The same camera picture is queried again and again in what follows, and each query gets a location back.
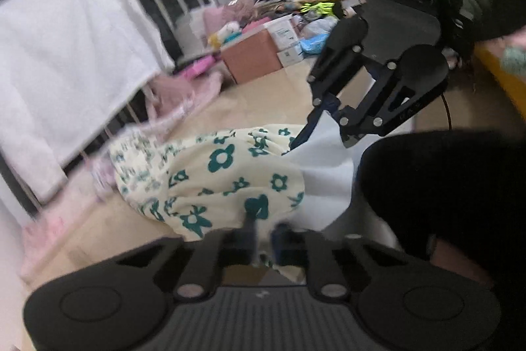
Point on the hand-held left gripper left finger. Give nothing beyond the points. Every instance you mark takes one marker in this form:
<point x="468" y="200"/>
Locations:
<point x="246" y="238"/>

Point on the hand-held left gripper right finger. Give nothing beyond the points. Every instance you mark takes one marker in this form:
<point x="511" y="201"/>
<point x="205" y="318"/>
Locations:
<point x="281" y="240"/>

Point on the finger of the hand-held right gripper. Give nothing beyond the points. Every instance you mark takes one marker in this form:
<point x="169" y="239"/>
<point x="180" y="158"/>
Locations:
<point x="361" y="116"/>
<point x="316" y="114"/>

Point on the cream green-flowered garment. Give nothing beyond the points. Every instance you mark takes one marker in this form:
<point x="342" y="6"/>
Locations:
<point x="222" y="178"/>

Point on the white printed carton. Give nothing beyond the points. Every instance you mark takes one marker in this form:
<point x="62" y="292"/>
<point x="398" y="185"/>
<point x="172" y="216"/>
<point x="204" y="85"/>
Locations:
<point x="289" y="55"/>
<point x="281" y="29"/>

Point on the blue packet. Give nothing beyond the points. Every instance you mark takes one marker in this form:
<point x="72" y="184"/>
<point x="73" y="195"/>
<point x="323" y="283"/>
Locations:
<point x="314" y="45"/>

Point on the white plastic bag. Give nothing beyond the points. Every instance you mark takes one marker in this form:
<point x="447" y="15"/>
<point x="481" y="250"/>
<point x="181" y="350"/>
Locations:
<point x="318" y="27"/>

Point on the neon yellow cloth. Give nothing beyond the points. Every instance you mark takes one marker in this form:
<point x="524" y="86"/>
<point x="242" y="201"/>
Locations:
<point x="316" y="8"/>

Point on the brown cardboard box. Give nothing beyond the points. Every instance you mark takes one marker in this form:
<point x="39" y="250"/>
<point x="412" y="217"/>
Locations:
<point x="252" y="59"/>

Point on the person's black clothing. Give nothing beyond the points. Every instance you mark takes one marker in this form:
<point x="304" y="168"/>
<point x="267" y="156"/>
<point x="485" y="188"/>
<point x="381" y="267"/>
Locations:
<point x="444" y="178"/>

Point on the teal knitted cloth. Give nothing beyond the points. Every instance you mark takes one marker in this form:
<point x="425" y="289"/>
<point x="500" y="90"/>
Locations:
<point x="515" y="61"/>

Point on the yellow toy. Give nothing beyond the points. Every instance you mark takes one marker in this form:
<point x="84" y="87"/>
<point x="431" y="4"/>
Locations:
<point x="224" y="32"/>

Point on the yellow furniture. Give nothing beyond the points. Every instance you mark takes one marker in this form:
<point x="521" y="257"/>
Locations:
<point x="509" y="88"/>

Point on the pink box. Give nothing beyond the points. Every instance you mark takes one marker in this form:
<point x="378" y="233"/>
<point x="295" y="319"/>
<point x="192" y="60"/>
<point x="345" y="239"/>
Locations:
<point x="197" y="68"/>

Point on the pink floral dress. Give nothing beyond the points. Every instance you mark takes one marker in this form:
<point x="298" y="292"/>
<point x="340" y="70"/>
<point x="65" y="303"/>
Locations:
<point x="172" y="116"/>

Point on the pink knit garment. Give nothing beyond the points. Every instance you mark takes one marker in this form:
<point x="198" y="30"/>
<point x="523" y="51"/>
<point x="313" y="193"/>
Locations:
<point x="172" y="92"/>

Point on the white hanging towel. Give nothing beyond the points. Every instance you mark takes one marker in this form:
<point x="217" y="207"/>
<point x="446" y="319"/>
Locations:
<point x="74" y="59"/>

